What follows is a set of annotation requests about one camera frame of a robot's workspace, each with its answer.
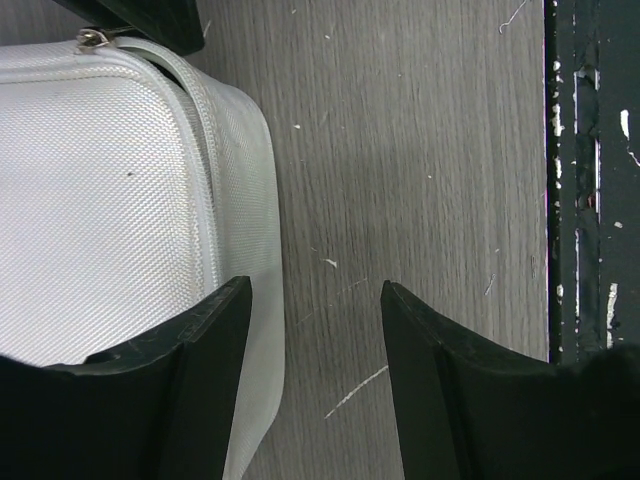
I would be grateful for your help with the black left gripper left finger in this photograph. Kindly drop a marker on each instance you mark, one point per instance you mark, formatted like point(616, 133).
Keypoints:
point(158, 406)

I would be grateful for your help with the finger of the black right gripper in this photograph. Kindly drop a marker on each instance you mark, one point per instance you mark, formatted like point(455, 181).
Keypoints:
point(174, 24)

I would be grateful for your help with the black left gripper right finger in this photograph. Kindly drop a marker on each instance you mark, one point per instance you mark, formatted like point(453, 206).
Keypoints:
point(469, 408)

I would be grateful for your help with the grey medicine kit case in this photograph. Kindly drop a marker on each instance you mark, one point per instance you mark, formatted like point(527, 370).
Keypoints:
point(133, 186)

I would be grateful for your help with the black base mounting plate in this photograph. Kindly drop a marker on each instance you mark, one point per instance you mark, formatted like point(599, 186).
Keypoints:
point(591, 75)

